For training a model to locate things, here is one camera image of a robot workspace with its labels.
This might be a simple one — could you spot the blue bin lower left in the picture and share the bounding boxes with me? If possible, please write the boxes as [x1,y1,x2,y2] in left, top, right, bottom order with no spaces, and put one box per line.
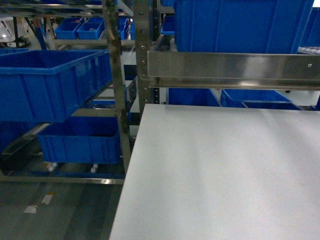
[166,88,222,107]

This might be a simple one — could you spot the blue bin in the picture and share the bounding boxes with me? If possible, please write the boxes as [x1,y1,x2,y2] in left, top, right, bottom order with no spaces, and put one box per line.
[220,89,302,111]
[166,88,222,107]

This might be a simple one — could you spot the blue crate lower left rack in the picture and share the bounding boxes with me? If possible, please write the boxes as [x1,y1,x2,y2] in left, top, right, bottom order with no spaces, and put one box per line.
[36,116,121,165]

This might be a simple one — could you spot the blue bin lower middle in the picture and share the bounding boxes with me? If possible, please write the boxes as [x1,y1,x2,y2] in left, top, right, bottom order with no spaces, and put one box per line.
[220,89,302,111]

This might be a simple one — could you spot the large blue plastic crate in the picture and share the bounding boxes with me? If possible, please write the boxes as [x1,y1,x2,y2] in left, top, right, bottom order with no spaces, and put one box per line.
[174,0,314,54]

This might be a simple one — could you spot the blue crate on left rack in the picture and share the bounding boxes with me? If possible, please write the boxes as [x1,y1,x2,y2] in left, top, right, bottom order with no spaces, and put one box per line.
[0,49,112,123]

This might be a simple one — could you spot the stainless steel shelf rail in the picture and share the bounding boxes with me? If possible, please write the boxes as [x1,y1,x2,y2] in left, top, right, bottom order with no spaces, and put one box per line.
[147,51,320,91]

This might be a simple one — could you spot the steel rack upright post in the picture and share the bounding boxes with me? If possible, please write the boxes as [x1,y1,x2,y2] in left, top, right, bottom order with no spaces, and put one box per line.
[102,0,132,172]

